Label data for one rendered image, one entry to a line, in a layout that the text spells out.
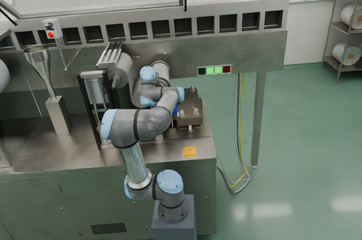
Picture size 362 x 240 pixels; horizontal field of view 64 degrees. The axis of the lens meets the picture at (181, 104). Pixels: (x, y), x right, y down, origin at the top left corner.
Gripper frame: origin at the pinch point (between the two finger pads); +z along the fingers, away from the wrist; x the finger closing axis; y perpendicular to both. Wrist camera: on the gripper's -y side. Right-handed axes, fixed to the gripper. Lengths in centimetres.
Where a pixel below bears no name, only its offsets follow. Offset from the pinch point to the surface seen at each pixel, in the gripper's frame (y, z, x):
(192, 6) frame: 54, 4, -27
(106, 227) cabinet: -90, 44, 46
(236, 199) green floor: -87, 93, -57
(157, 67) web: 17.3, 13.1, -0.9
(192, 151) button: -39.1, 5.5, -19.3
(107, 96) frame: -2.5, -5.5, 27.9
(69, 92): 10, 39, 68
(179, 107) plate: -8.9, 25.6, -13.6
